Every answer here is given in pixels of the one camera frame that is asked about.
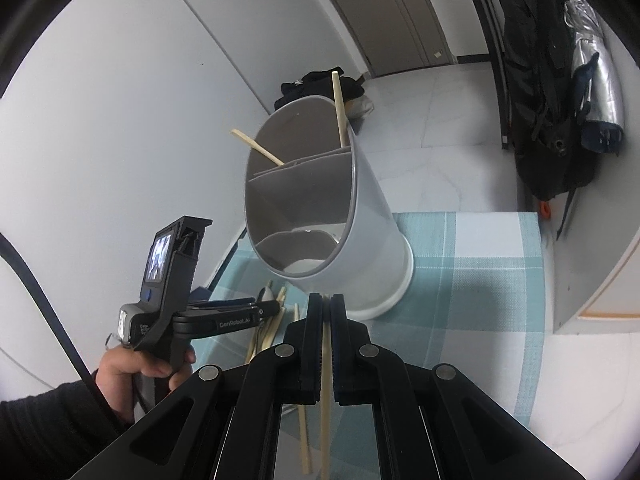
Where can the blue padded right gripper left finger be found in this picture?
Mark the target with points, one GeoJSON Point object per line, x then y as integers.
{"type": "Point", "coordinates": [311, 353]}

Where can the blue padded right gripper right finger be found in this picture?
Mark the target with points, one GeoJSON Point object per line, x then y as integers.
{"type": "Point", "coordinates": [341, 351]}

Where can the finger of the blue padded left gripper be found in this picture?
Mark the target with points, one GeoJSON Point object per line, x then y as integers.
{"type": "Point", "coordinates": [213, 318]}

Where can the wooden chopstick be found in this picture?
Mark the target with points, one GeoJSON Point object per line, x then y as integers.
{"type": "Point", "coordinates": [280, 300]}
{"type": "Point", "coordinates": [268, 333]}
{"type": "Point", "coordinates": [257, 147]}
{"type": "Point", "coordinates": [304, 448]}
{"type": "Point", "coordinates": [339, 108]}
{"type": "Point", "coordinates": [325, 402]}

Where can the silver spoon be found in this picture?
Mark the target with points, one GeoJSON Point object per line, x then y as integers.
{"type": "Point", "coordinates": [266, 293]}

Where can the person's left forearm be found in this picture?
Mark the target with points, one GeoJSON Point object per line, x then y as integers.
{"type": "Point", "coordinates": [54, 434]}

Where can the person's left hand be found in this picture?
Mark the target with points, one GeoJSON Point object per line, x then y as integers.
{"type": "Point", "coordinates": [115, 376]}

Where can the white utensil holder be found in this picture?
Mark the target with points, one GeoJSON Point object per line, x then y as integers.
{"type": "Point", "coordinates": [320, 220]}

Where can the teal plaid placemat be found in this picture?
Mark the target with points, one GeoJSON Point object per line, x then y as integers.
{"type": "Point", "coordinates": [476, 300]}

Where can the orange object on floor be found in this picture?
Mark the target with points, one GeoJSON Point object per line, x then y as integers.
{"type": "Point", "coordinates": [544, 210]}

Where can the black clothes pile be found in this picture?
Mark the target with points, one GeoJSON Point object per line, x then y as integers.
{"type": "Point", "coordinates": [319, 83]}

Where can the white cabinet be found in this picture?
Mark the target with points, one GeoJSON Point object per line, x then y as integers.
{"type": "Point", "coordinates": [596, 259]}

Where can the black hanging jacket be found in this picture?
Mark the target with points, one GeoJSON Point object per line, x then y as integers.
{"type": "Point", "coordinates": [538, 52]}

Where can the grey entrance door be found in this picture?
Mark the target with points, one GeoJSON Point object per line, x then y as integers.
{"type": "Point", "coordinates": [395, 36]}

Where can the silver folded umbrella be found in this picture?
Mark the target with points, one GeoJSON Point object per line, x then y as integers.
{"type": "Point", "coordinates": [591, 122]}

